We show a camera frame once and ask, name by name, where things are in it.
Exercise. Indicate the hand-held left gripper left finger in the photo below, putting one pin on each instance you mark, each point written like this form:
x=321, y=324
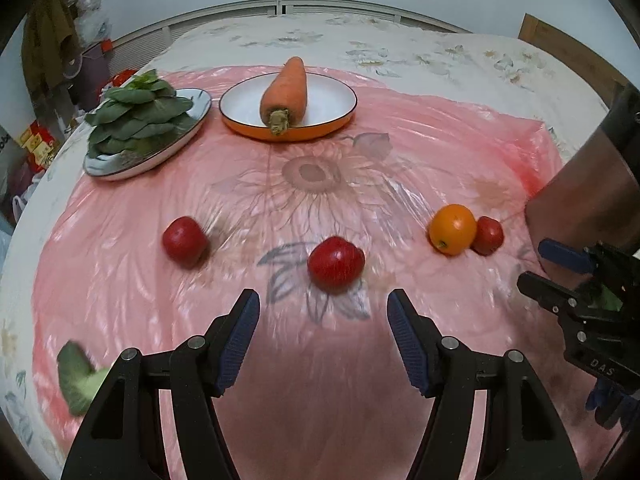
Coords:
x=240, y=330

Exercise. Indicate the pile of green leaves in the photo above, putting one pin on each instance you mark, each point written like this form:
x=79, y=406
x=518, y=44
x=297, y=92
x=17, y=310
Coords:
x=135, y=115

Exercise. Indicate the red apple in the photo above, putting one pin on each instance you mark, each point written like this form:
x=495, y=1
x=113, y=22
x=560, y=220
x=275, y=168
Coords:
x=336, y=264
x=491, y=235
x=185, y=241

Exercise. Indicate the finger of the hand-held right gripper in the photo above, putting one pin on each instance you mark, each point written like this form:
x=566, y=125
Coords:
x=562, y=255
x=545, y=290

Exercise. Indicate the carrot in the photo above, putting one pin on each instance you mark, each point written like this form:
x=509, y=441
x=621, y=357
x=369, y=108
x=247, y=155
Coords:
x=285, y=90

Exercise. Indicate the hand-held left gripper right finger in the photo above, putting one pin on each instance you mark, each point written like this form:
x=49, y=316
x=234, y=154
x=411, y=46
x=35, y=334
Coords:
x=405, y=340

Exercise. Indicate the orange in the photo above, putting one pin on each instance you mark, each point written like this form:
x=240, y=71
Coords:
x=452, y=228

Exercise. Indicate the red and yellow cartons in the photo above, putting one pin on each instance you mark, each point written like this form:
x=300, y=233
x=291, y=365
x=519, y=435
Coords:
x=37, y=142

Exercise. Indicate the orange and white plate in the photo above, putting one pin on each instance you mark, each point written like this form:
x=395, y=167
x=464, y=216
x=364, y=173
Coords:
x=330, y=105

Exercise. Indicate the green bok choy leaf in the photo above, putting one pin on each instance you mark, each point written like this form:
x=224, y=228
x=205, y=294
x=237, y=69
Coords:
x=75, y=375

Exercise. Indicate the white plate with dark rim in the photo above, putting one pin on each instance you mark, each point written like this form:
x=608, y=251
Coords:
x=165, y=152

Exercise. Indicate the olive brown coat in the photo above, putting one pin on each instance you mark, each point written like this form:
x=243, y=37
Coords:
x=47, y=45

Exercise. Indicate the pink plastic sheet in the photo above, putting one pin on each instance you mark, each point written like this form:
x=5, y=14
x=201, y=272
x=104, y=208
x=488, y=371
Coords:
x=320, y=185

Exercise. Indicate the clear plastic bag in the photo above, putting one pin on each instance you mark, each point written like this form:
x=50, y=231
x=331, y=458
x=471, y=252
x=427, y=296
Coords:
x=92, y=20

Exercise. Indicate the wooden headboard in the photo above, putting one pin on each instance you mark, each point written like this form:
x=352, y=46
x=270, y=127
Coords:
x=575, y=55

